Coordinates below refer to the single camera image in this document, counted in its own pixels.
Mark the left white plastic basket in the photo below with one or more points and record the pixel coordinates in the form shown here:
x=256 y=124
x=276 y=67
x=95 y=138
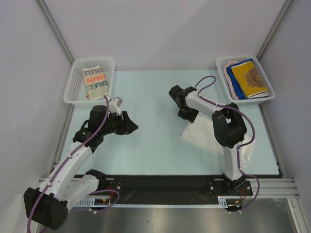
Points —
x=76 y=90

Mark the white slotted cable duct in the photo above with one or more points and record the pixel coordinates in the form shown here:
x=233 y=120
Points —
x=221 y=202

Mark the printed letters towel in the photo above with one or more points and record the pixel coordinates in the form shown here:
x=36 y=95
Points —
x=96 y=83

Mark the left aluminium corner post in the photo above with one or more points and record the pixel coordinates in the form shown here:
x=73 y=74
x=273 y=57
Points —
x=55 y=29

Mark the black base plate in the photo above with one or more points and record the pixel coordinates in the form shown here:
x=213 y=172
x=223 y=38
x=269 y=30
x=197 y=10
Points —
x=156 y=199

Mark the aluminium corner post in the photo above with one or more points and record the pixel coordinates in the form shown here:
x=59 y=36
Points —
x=273 y=30
x=55 y=29

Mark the pink towel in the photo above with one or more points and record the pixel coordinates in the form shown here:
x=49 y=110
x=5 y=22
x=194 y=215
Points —
x=229 y=81

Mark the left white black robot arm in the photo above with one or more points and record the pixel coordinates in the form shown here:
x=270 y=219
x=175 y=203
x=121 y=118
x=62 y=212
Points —
x=50 y=203

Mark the white towel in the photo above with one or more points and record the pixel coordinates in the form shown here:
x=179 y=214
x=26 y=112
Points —
x=200 y=133

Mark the yellow brown bear towel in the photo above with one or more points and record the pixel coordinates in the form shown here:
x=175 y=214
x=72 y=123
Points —
x=249 y=79

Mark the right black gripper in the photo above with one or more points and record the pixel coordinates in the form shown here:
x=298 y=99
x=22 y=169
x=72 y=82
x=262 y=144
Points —
x=182 y=104

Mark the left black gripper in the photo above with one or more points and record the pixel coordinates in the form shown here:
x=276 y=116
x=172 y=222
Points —
x=127 y=126

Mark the right aluminium corner post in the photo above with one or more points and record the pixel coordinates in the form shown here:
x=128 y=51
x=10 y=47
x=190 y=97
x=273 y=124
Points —
x=273 y=30

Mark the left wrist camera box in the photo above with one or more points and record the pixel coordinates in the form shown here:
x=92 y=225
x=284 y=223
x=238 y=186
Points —
x=114 y=105

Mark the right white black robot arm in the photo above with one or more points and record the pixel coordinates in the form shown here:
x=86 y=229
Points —
x=228 y=128

